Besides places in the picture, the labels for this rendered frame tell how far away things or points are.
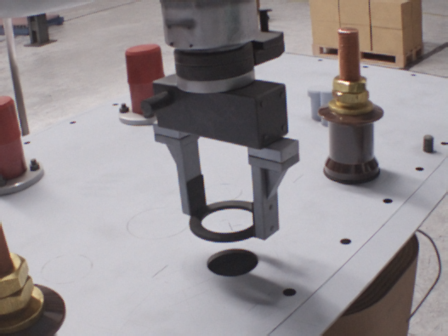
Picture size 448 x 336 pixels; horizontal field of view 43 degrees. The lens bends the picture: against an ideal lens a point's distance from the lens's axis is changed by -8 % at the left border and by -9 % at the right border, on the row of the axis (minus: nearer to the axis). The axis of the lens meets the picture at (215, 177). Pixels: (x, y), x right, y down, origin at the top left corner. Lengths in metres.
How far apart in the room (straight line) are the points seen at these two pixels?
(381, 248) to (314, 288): 0.11
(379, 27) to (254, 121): 6.31
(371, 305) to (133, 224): 0.48
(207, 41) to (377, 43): 6.36
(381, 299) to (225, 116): 0.61
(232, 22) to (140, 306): 0.29
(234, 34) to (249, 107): 0.07
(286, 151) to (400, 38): 6.22
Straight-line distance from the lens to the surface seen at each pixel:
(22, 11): 0.46
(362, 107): 0.81
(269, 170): 0.57
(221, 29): 0.53
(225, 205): 0.67
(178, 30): 0.54
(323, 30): 7.15
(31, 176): 0.95
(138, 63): 1.10
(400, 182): 0.83
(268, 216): 0.60
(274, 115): 0.55
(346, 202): 0.78
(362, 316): 1.06
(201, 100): 0.57
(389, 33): 6.79
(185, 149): 0.63
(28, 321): 0.46
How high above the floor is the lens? 1.72
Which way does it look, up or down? 25 degrees down
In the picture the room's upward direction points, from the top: 6 degrees counter-clockwise
